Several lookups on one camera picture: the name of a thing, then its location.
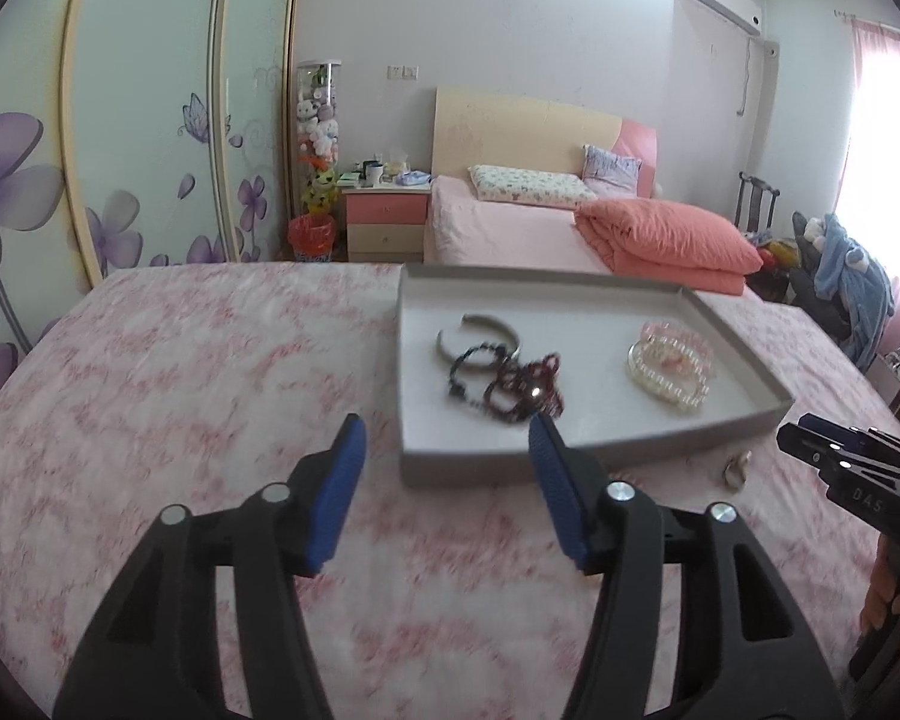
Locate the purple print pillow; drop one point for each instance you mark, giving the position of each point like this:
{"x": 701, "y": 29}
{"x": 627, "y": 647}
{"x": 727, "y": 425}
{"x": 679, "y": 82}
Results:
{"x": 611, "y": 169}

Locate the red waste bin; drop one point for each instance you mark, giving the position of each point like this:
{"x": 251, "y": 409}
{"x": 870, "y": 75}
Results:
{"x": 313, "y": 238}

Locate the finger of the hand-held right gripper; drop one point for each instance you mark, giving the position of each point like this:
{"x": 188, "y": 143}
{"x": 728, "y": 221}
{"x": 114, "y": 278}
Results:
{"x": 802, "y": 446}
{"x": 832, "y": 429}

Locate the bed with pink sheet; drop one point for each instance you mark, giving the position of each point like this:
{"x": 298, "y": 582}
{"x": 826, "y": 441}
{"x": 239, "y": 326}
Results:
{"x": 495, "y": 236}

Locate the yellow plush toy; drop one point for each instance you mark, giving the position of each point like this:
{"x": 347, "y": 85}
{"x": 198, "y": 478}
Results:
{"x": 321, "y": 191}

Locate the light blue cloth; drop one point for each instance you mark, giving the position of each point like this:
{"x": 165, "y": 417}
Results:
{"x": 412, "y": 180}

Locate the floral pillow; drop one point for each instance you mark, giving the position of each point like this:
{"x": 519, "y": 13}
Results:
{"x": 529, "y": 186}

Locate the blue plush garment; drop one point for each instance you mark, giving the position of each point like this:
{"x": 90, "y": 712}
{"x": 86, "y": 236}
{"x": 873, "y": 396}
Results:
{"x": 855, "y": 285}

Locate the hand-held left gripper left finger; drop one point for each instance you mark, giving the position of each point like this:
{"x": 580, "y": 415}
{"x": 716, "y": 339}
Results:
{"x": 341, "y": 495}

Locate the flower print sliding wardrobe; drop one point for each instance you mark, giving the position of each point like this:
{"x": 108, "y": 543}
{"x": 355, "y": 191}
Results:
{"x": 142, "y": 90}

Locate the folded orange quilt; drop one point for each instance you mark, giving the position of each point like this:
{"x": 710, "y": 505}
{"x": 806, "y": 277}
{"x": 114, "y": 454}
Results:
{"x": 667, "y": 240}

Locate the beige and pink headboard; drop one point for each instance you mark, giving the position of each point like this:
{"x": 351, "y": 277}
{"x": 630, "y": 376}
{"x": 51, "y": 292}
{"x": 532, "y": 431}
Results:
{"x": 525, "y": 127}

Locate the pink nightstand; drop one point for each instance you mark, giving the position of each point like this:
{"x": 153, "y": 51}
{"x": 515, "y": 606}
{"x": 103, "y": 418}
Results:
{"x": 386, "y": 229}

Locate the pink floral tablecloth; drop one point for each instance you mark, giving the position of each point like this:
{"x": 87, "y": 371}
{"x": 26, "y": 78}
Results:
{"x": 195, "y": 360}

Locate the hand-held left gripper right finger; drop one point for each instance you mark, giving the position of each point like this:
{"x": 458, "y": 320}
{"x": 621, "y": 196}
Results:
{"x": 559, "y": 495}

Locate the plush toy display tube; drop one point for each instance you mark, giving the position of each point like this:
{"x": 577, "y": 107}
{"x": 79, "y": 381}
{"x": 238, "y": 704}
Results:
{"x": 319, "y": 112}

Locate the grey office chair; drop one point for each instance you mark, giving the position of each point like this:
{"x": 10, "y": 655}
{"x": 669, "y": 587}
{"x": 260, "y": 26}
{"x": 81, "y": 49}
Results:
{"x": 806, "y": 289}

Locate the dark wooden chair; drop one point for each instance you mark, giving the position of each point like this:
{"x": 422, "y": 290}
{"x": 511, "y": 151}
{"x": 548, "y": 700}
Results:
{"x": 757, "y": 199}

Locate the wide silver bangle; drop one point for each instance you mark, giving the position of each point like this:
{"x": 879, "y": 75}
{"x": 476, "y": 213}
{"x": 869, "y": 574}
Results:
{"x": 487, "y": 319}

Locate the wall socket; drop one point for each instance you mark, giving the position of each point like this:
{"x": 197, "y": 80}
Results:
{"x": 403, "y": 73}

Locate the air conditioner pipe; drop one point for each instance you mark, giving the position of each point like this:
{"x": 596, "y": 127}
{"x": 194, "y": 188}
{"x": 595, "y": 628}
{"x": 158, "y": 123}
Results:
{"x": 745, "y": 75}

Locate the colourful toys pile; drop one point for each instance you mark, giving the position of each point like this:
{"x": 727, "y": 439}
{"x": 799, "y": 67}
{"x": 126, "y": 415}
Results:
{"x": 774, "y": 251}

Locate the grey cardboard tray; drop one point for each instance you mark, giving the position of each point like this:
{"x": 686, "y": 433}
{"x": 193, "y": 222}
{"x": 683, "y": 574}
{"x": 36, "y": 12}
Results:
{"x": 592, "y": 412}

